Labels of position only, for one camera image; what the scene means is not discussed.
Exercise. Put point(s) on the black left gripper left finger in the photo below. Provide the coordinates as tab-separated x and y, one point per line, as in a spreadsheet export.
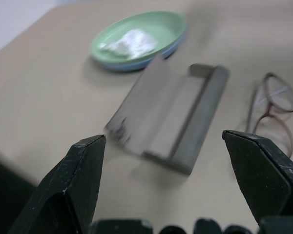
70	185

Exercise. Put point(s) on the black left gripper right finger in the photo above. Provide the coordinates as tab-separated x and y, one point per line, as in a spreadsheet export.
263	175

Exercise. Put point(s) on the brown-framed glasses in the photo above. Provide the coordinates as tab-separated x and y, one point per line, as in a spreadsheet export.
273	102

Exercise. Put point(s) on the grey open glasses case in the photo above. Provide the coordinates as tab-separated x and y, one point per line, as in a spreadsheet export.
171	117

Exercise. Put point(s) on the green plate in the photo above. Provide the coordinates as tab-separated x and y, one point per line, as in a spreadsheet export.
139	36

